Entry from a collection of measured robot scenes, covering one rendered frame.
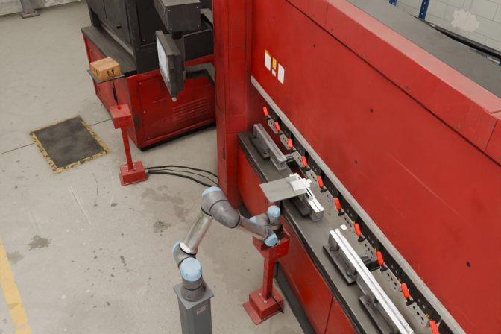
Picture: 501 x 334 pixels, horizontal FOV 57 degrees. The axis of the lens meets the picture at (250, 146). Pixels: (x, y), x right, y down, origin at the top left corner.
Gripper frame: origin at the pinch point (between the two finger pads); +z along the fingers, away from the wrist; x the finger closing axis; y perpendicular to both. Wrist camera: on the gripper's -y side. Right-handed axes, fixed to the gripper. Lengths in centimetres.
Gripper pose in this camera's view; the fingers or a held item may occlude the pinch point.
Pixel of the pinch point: (272, 247)
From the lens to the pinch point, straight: 307.2
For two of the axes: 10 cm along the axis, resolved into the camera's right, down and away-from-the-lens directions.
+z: 0.5, 7.6, 6.4
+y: 8.5, -3.7, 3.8
